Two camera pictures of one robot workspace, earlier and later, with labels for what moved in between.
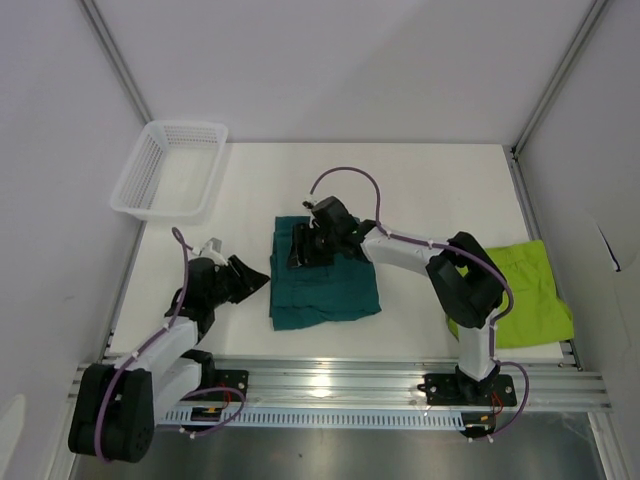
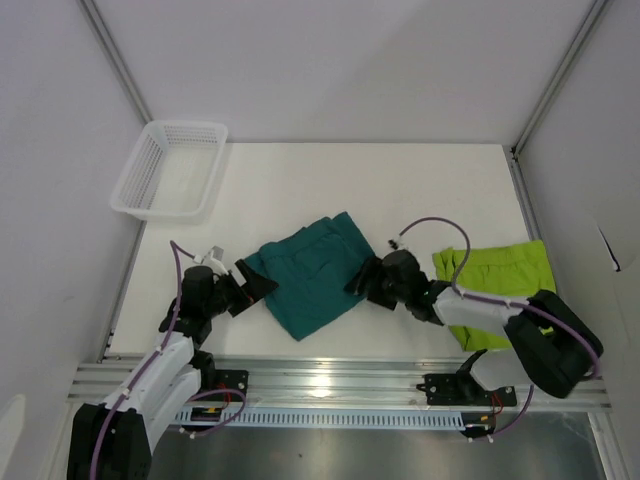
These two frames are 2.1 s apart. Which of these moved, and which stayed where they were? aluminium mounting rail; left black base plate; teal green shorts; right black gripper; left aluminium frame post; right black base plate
Moved: right black gripper; teal green shorts
Stayed: left black base plate; right black base plate; left aluminium frame post; aluminium mounting rail
